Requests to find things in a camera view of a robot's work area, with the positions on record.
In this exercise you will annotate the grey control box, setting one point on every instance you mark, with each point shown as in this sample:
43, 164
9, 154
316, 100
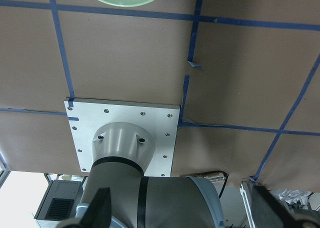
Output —
60, 200

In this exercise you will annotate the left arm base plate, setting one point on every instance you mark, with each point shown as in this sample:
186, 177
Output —
120, 118

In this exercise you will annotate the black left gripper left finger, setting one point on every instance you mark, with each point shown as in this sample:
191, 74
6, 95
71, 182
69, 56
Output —
99, 211

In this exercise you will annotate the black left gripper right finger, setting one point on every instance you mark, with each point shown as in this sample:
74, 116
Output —
267, 212

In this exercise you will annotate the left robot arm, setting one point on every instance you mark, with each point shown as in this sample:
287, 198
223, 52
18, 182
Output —
119, 194

